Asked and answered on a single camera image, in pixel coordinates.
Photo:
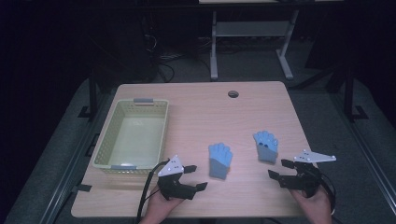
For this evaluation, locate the person's right hand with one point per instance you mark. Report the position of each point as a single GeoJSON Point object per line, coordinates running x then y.
{"type": "Point", "coordinates": [316, 208]}

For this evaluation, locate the blue glove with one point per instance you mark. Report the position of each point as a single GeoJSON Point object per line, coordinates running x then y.
{"type": "Point", "coordinates": [266, 147]}
{"type": "Point", "coordinates": [220, 160]}

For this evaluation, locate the black metal stand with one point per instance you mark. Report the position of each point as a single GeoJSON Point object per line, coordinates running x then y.
{"type": "Point", "coordinates": [92, 93]}
{"type": "Point", "coordinates": [349, 93]}

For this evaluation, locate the aluminium floor rail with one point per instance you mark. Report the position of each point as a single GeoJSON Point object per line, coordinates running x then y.
{"type": "Point", "coordinates": [367, 155]}
{"type": "Point", "coordinates": [71, 168]}

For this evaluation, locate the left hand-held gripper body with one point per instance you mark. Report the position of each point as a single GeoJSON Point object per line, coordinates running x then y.
{"type": "Point", "coordinates": [171, 186]}

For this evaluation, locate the person's left hand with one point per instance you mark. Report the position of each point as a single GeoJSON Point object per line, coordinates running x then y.
{"type": "Point", "coordinates": [158, 208]}

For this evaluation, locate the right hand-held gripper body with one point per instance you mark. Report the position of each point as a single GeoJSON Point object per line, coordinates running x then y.
{"type": "Point", "coordinates": [306, 180]}

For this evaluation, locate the cream plastic basket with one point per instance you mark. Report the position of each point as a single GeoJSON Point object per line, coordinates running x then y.
{"type": "Point", "coordinates": [137, 137]}

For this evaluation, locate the white metal desk frame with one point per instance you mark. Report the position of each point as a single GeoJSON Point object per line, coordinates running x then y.
{"type": "Point", "coordinates": [252, 28]}

